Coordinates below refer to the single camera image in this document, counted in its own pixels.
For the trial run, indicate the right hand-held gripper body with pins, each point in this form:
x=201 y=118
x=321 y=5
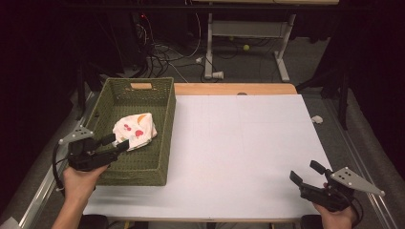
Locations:
x=331 y=195

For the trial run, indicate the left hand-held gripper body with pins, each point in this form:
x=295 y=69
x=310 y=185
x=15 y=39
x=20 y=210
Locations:
x=86 y=157

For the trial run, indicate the white fruit print cloth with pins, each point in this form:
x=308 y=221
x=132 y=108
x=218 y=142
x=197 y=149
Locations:
x=137 y=130

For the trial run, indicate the green woven basket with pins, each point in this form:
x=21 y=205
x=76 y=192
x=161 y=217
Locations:
x=143 y=165

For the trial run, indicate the person's right hand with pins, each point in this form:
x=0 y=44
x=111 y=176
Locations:
x=337 y=220

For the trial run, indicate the person's left hand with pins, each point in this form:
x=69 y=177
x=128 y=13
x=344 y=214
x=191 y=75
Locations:
x=78 y=184

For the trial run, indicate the crumpled white paper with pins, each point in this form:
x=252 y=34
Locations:
x=317 y=119

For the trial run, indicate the black metal stand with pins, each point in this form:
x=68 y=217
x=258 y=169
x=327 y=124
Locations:
x=342 y=95
x=83 y=86

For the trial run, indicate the white table mat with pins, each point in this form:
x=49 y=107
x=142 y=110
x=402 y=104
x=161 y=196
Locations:
x=238 y=152

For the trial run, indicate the wooden table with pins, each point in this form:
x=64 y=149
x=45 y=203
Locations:
x=223 y=89

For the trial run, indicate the white power plug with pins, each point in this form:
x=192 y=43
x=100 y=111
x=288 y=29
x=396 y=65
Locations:
x=199 y=59

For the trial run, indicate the yellow tennis ball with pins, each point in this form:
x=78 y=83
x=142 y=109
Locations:
x=246 y=47

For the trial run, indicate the aluminium rail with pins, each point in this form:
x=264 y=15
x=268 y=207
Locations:
x=366 y=159
x=41 y=197

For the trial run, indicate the white metal frame desk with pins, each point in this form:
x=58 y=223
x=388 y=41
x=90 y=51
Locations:
x=248 y=28

